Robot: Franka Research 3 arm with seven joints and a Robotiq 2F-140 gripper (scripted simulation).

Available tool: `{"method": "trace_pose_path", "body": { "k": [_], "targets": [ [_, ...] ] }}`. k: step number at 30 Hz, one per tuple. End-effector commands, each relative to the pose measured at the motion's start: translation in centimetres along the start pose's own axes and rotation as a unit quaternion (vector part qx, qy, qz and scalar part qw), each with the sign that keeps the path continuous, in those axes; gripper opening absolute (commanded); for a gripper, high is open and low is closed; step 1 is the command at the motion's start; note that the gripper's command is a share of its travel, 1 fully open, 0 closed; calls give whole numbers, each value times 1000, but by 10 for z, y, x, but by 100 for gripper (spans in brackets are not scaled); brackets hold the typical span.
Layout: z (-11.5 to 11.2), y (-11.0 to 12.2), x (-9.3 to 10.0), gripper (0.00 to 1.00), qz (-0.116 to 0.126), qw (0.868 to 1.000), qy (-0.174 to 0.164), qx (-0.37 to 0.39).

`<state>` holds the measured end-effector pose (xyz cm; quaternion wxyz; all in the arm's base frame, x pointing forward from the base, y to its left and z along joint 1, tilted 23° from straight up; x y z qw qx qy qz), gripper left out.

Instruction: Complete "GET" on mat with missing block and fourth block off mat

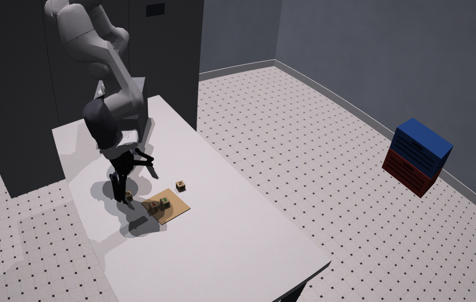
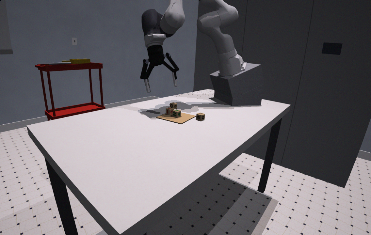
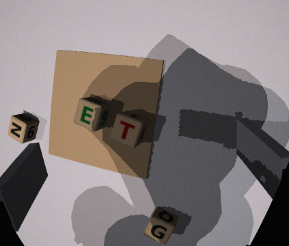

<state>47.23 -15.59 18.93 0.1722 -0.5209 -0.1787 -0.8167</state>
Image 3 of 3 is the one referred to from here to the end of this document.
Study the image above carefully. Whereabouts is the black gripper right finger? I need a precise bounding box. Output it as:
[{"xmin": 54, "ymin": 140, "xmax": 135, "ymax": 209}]
[{"xmin": 236, "ymin": 118, "xmax": 289, "ymax": 246}]

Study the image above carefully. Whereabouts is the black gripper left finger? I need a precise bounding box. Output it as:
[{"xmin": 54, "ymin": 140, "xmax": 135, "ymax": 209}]
[{"xmin": 0, "ymin": 142, "xmax": 48, "ymax": 246}]

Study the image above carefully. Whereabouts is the tan square mat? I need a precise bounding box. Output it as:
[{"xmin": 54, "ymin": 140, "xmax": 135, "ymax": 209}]
[{"xmin": 49, "ymin": 50, "xmax": 164, "ymax": 179}]

